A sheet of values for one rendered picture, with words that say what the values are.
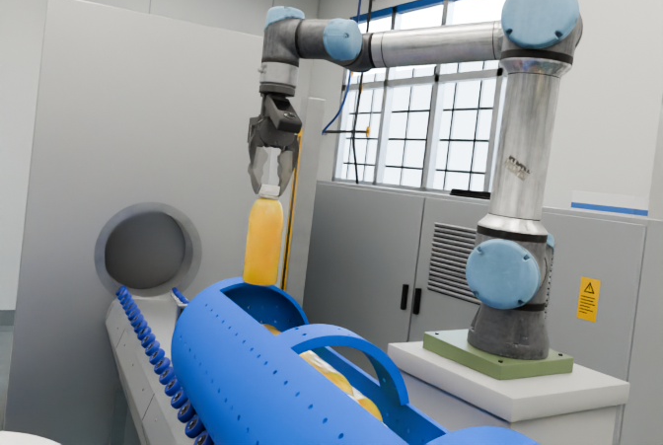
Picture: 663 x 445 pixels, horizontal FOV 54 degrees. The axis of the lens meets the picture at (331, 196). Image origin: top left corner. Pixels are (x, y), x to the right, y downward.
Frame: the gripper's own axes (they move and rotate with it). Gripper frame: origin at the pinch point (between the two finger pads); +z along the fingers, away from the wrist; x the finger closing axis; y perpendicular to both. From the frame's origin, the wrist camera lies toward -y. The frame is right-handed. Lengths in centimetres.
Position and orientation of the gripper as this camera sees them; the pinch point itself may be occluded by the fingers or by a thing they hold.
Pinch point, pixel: (269, 188)
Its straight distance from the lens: 127.9
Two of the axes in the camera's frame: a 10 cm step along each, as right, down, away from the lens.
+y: -4.0, -0.7, 9.1
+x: -9.1, -0.9, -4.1
